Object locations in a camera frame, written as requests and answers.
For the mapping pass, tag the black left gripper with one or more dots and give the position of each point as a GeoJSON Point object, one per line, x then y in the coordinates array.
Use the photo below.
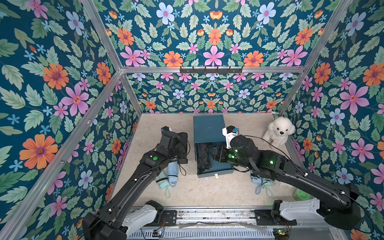
{"type": "Point", "coordinates": [180, 145]}

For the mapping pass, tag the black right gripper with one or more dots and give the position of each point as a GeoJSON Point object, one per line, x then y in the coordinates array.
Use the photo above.
{"type": "Point", "coordinates": [216, 154]}

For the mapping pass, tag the light blue umbrella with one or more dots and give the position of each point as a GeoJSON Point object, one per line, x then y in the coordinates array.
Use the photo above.
{"type": "Point", "coordinates": [172, 173]}
{"type": "Point", "coordinates": [259, 182]}

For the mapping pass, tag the black umbrella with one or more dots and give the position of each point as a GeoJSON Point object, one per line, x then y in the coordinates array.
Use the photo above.
{"type": "Point", "coordinates": [210, 155]}
{"type": "Point", "coordinates": [201, 157]}

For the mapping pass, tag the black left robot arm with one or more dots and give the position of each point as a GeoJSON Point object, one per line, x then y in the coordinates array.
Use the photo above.
{"type": "Point", "coordinates": [113, 222]}

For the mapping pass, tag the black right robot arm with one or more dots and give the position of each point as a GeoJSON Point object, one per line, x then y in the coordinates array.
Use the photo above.
{"type": "Point", "coordinates": [334, 203]}

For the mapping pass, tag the teal drawer cabinet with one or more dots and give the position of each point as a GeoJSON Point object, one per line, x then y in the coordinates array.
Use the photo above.
{"type": "Point", "coordinates": [208, 129]}

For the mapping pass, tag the mint green umbrella left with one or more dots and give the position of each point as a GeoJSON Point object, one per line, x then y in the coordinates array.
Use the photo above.
{"type": "Point", "coordinates": [163, 182]}

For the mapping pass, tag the mint green umbrella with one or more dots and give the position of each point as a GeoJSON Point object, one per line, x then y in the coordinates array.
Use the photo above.
{"type": "Point", "coordinates": [163, 182]}
{"type": "Point", "coordinates": [267, 186]}

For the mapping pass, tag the mint green umbrella right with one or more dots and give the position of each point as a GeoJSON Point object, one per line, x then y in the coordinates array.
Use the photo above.
{"type": "Point", "coordinates": [267, 186]}

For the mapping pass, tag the white plush dog toy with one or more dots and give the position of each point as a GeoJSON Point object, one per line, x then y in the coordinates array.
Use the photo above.
{"type": "Point", "coordinates": [279, 131]}

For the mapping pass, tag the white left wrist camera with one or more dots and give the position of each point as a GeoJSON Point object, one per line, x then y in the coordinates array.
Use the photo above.
{"type": "Point", "coordinates": [165, 129]}

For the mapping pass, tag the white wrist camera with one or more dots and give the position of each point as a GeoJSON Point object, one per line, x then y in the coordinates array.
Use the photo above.
{"type": "Point", "coordinates": [229, 133]}
{"type": "Point", "coordinates": [165, 129]}

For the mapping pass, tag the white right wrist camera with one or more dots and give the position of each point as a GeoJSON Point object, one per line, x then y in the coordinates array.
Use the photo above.
{"type": "Point", "coordinates": [229, 133]}

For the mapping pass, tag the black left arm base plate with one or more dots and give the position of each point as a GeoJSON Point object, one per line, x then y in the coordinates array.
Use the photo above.
{"type": "Point", "coordinates": [165, 219]}

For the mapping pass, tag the aluminium front rail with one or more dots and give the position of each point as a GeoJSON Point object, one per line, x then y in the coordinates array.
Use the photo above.
{"type": "Point", "coordinates": [233, 223]}

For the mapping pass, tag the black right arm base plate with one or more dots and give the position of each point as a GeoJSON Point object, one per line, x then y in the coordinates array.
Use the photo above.
{"type": "Point", "coordinates": [264, 218]}

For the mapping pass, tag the black wall hook rail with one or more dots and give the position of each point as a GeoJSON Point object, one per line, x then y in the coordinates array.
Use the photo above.
{"type": "Point", "coordinates": [211, 70]}

